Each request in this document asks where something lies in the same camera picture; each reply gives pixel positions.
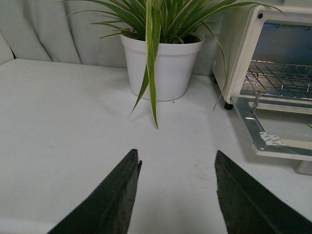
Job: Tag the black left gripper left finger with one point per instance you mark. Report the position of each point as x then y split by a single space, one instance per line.
108 209

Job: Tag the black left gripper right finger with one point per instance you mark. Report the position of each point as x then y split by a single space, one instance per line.
249 208

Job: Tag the glass oven door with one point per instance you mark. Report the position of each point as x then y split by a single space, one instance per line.
278 128

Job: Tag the white Toshiba toaster oven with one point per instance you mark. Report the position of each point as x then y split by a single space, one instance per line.
280 33

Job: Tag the white plastic flower pot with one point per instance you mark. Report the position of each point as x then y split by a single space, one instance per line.
173 66

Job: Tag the grey pleated curtain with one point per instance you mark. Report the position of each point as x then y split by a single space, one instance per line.
60 31

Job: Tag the green striped spider plant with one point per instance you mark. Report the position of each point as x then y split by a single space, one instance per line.
161 21

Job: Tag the wire oven rack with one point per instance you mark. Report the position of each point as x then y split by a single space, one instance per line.
278 80

